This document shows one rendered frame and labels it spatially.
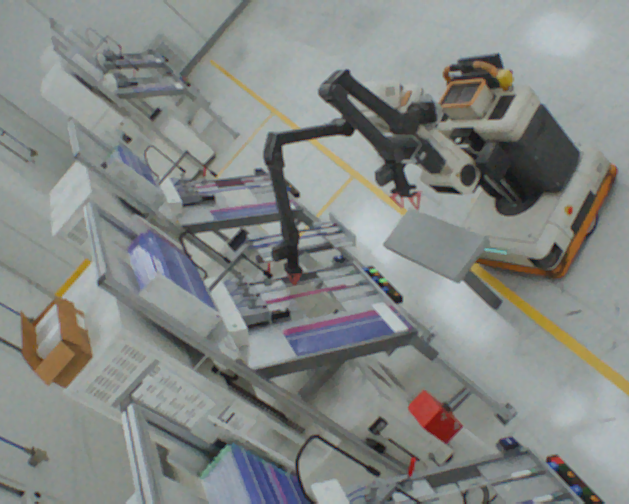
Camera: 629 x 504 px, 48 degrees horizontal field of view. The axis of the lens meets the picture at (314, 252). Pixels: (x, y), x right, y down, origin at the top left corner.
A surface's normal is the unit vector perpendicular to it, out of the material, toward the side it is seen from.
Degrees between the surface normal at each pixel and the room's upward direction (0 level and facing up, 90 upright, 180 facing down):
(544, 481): 47
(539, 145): 90
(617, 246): 0
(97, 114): 90
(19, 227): 90
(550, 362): 0
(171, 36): 90
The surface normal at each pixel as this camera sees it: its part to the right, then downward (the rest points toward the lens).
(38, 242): 0.34, 0.40
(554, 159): 0.55, 0.12
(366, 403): -0.66, -0.55
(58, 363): -0.20, -0.12
